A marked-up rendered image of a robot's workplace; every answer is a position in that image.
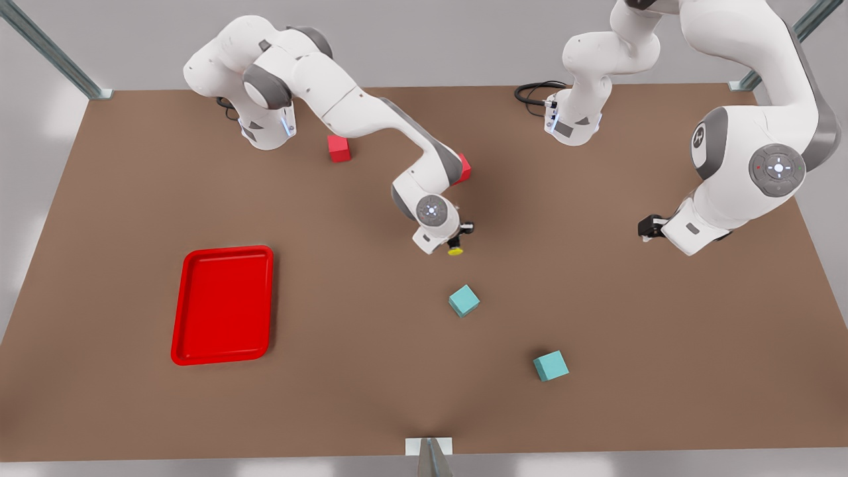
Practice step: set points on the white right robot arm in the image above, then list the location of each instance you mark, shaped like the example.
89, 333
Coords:
344, 106

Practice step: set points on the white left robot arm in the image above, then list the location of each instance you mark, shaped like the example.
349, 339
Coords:
742, 132

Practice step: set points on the red cube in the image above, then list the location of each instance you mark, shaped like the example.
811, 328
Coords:
338, 148
464, 168

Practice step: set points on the teal cube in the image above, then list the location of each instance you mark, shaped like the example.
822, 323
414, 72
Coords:
464, 301
550, 366

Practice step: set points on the red plastic tray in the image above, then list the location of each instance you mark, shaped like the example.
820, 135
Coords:
223, 305

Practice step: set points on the silver frame post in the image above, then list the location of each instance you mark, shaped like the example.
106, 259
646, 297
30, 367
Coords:
430, 457
788, 43
50, 50

